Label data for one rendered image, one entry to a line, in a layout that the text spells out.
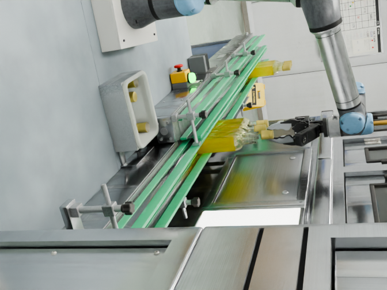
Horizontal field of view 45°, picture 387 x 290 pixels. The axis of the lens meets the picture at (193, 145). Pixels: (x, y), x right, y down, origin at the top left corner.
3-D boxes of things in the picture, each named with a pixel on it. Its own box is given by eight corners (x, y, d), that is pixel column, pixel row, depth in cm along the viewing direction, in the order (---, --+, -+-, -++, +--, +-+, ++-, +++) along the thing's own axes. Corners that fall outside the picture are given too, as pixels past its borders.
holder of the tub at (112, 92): (120, 167, 150) (141, 166, 148) (98, 86, 141) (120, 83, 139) (139, 147, 165) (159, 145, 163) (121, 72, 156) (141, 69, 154)
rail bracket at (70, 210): (53, 256, 109) (139, 256, 101) (31, 193, 103) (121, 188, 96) (64, 244, 113) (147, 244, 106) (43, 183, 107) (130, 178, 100)
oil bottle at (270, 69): (242, 79, 276) (290, 73, 267) (241, 69, 274) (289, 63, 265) (244, 76, 281) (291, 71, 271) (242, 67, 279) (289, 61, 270)
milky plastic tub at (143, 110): (117, 152, 148) (141, 151, 145) (98, 85, 141) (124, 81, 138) (137, 133, 164) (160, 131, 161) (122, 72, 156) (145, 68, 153)
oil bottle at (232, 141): (187, 155, 174) (243, 151, 167) (184, 141, 172) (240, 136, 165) (191, 149, 179) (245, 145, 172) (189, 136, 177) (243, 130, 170)
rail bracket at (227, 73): (210, 80, 213) (239, 76, 208) (207, 64, 210) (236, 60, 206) (212, 77, 216) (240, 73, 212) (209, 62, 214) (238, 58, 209)
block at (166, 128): (157, 144, 164) (175, 143, 162) (151, 119, 161) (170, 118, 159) (160, 141, 168) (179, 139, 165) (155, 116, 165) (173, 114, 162)
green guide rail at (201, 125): (180, 140, 167) (201, 138, 164) (179, 137, 166) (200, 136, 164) (255, 48, 321) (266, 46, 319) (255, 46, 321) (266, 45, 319)
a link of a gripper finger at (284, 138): (272, 141, 178) (295, 136, 174) (270, 147, 172) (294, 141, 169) (269, 134, 177) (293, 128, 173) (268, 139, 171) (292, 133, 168)
